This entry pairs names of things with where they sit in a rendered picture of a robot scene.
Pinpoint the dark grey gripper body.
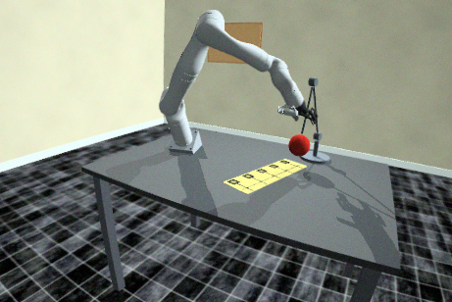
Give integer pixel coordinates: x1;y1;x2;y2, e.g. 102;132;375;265
295;98;308;116

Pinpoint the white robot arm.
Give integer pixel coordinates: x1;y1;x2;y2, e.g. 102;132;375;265
159;10;303;147

